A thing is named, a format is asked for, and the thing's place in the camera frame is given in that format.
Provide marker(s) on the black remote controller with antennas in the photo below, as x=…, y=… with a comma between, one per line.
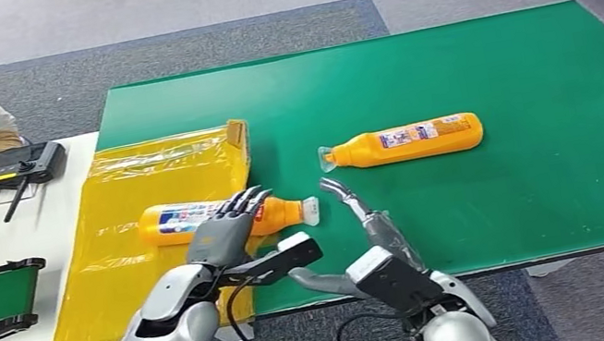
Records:
x=11, y=167

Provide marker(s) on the yellow plastic sheet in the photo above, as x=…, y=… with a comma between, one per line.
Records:
x=112, y=184

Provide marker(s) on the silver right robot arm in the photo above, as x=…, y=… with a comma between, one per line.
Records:
x=460, y=327

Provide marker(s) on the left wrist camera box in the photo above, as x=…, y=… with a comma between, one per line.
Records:
x=274, y=261

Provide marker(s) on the green table mat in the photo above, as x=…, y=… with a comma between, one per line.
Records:
x=447, y=75

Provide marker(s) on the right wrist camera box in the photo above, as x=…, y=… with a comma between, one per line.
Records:
x=396, y=280

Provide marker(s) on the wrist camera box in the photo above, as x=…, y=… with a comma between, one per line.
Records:
x=396, y=280
x=274, y=261

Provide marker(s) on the orange bottle with clear cap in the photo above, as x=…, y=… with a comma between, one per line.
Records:
x=180, y=221
x=409, y=142

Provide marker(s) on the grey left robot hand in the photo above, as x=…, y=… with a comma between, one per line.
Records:
x=221, y=239

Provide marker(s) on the white table leg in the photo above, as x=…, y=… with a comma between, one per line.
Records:
x=237, y=333

